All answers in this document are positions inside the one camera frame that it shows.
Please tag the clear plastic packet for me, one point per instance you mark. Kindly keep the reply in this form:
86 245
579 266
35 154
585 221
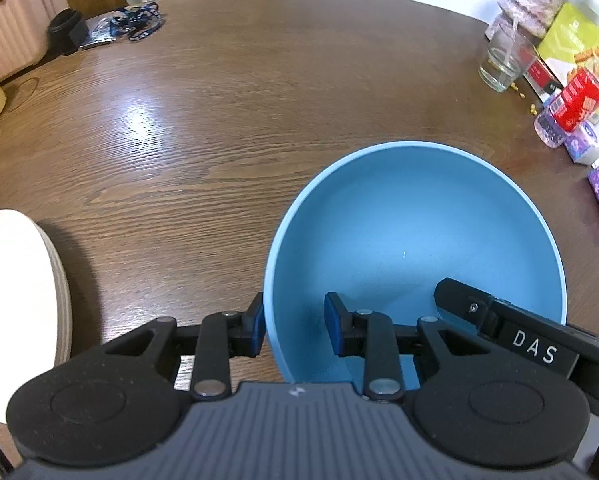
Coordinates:
97 35

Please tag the flat red carton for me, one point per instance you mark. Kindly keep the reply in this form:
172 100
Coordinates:
542 77

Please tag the scattered yellow crumbs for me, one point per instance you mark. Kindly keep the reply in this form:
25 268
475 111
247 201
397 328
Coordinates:
532 107

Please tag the clear straw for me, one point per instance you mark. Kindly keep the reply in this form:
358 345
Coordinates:
512 40

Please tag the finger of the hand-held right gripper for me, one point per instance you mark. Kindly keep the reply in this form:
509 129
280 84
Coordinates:
462 302

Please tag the pink ribbed suitcase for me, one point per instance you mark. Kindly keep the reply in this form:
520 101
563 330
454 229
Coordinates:
14 15

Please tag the red label plastic bottle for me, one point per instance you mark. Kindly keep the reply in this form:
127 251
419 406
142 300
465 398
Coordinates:
574 102

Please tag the yellow-green snack box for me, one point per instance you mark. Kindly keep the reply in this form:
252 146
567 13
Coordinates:
574 35

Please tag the blue ribbed bowl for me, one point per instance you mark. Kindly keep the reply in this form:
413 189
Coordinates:
404 235

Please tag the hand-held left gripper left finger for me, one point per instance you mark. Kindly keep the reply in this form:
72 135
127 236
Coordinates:
257 330

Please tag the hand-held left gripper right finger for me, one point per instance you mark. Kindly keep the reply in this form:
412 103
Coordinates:
334 325

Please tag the cream round plate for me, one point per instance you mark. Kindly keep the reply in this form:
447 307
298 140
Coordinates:
9 310
70 320
64 310

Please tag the drinking glass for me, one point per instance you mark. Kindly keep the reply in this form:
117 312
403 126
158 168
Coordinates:
504 70

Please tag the black cylindrical case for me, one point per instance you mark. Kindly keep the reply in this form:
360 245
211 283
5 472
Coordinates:
67 32

